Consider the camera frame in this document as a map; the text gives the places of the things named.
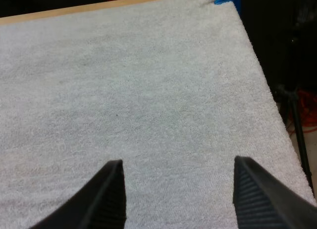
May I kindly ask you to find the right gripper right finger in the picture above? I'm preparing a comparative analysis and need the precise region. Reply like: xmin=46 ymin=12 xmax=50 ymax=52
xmin=232 ymin=155 xmax=317 ymax=229

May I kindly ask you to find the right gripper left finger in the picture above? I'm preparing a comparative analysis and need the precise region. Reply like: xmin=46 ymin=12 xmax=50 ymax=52
xmin=29 ymin=160 xmax=128 ymax=229

